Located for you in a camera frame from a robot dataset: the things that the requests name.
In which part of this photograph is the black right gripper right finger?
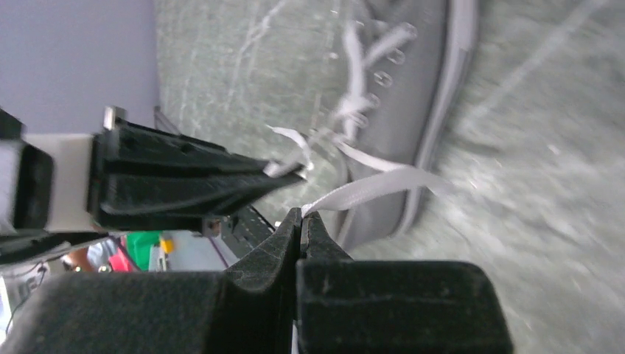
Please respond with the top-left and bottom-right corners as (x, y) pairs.
(296, 213), (514, 353)

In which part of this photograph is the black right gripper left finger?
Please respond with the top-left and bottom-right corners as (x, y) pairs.
(1, 209), (302, 353)

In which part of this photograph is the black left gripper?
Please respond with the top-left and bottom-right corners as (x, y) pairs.
(1, 111), (303, 264)

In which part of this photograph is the white shoelace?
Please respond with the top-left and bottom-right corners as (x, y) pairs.
(264, 21), (454, 216)

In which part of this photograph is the grey canvas sneaker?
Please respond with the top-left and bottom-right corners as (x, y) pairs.
(322, 0), (480, 250)

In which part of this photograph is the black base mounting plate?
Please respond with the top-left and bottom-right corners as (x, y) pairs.
(206, 206), (275, 264)

